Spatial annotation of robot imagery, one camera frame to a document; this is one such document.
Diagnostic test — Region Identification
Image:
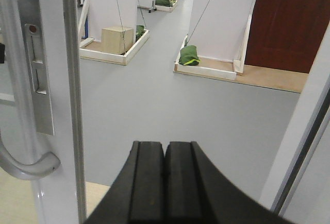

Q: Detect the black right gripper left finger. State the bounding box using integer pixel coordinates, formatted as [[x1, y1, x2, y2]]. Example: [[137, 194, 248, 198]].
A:
[[85, 141, 164, 223]]

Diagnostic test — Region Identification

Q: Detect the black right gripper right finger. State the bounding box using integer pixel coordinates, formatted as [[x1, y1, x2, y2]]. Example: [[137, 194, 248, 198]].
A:
[[165, 142, 289, 223]]

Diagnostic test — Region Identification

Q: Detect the grey door handle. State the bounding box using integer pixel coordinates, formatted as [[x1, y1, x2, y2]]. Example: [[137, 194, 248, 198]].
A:
[[1, 0, 60, 181]]

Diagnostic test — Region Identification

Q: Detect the white framed sliding glass door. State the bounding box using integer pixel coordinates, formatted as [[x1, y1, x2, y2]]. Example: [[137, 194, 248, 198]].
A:
[[1, 0, 86, 223]]

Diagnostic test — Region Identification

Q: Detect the silver door lock plate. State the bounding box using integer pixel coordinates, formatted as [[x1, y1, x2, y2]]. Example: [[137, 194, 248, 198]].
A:
[[24, 24, 54, 135]]

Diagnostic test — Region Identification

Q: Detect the dark red wooden door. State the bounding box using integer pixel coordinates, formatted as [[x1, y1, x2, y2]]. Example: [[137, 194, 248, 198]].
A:
[[245, 0, 329, 73]]

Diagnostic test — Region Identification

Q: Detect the green sandbag near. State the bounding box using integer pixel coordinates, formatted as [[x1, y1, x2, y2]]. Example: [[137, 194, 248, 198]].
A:
[[179, 45, 200, 66]]

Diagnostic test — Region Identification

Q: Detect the green sandbag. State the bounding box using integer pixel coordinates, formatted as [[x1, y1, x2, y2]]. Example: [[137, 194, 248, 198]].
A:
[[155, 0, 176, 7], [136, 25, 145, 42], [179, 45, 200, 66]]

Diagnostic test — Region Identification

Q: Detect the wooden cube box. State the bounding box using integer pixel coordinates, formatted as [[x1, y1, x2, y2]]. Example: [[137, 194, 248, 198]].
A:
[[101, 27, 134, 55]]

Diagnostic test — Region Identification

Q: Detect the green sandbag left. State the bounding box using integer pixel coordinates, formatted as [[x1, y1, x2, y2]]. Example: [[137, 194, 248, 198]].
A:
[[136, 25, 145, 42]]

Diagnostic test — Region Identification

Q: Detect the green sandbag far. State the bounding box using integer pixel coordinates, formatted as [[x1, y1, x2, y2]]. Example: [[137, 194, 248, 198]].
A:
[[155, 0, 176, 7]]

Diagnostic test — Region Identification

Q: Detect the white door jamb frame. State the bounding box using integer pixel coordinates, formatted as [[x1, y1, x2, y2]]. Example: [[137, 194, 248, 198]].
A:
[[259, 27, 329, 211]]

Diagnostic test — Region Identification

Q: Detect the white wooden base frame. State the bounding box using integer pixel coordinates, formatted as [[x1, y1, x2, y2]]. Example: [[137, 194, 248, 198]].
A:
[[173, 14, 253, 81]]

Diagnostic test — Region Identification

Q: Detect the white base frame left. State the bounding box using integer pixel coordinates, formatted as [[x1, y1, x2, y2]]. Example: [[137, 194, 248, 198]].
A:
[[78, 0, 149, 65]]

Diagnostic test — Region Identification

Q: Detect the white base frame far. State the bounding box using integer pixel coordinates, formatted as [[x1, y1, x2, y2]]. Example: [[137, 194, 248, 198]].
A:
[[155, 0, 177, 12]]

